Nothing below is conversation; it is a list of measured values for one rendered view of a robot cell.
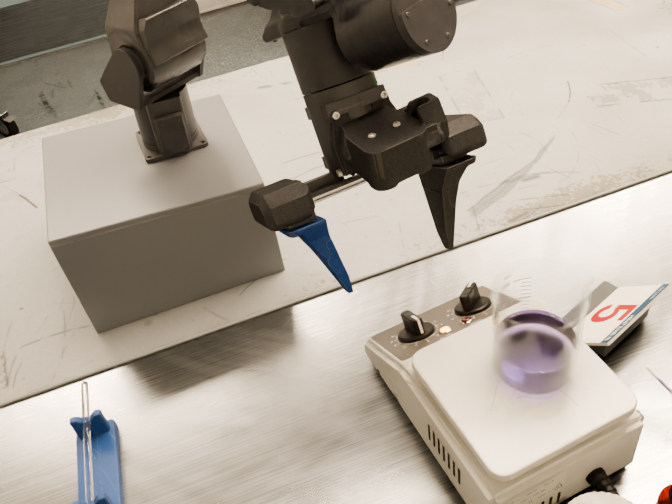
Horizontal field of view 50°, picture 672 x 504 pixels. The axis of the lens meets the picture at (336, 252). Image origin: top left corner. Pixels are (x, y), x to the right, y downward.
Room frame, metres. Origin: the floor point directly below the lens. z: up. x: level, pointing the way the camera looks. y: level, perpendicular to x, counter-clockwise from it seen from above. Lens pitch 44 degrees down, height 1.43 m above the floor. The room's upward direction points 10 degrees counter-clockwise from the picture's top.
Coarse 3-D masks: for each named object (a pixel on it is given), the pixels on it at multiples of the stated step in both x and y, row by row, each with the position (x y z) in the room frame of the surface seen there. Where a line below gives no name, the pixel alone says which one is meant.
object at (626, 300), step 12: (624, 288) 0.43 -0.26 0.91; (636, 288) 0.42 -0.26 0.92; (648, 288) 0.41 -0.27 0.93; (612, 300) 0.42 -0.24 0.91; (624, 300) 0.41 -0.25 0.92; (636, 300) 0.40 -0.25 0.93; (600, 312) 0.41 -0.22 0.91; (612, 312) 0.40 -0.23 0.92; (624, 312) 0.39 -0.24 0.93; (588, 324) 0.40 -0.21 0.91; (600, 324) 0.39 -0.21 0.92; (612, 324) 0.38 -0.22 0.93; (588, 336) 0.38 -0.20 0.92; (600, 336) 0.37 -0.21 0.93
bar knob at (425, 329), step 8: (408, 312) 0.41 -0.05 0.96; (408, 320) 0.39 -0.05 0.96; (416, 320) 0.39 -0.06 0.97; (408, 328) 0.39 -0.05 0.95; (416, 328) 0.38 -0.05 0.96; (424, 328) 0.38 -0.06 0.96; (432, 328) 0.39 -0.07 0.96; (400, 336) 0.39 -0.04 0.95; (408, 336) 0.38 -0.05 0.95; (416, 336) 0.38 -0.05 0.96; (424, 336) 0.38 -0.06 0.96
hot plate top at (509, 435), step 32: (416, 352) 0.34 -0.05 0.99; (448, 352) 0.34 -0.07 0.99; (480, 352) 0.33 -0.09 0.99; (448, 384) 0.31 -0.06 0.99; (480, 384) 0.30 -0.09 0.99; (576, 384) 0.29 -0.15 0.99; (608, 384) 0.28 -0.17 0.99; (448, 416) 0.28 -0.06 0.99; (480, 416) 0.28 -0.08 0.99; (512, 416) 0.27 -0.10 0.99; (544, 416) 0.27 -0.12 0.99; (576, 416) 0.26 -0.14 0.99; (608, 416) 0.26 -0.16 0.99; (480, 448) 0.25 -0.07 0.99; (512, 448) 0.25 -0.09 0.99; (544, 448) 0.24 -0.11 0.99
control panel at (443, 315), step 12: (480, 288) 0.44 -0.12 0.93; (456, 300) 0.43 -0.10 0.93; (432, 312) 0.42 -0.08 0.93; (444, 312) 0.42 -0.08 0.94; (480, 312) 0.40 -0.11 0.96; (444, 324) 0.39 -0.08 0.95; (456, 324) 0.39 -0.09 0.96; (468, 324) 0.38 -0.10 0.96; (372, 336) 0.41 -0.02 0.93; (384, 336) 0.40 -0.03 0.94; (396, 336) 0.40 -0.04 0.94; (432, 336) 0.38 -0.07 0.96; (444, 336) 0.37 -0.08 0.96; (396, 348) 0.38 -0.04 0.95; (408, 348) 0.37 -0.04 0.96; (420, 348) 0.36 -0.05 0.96
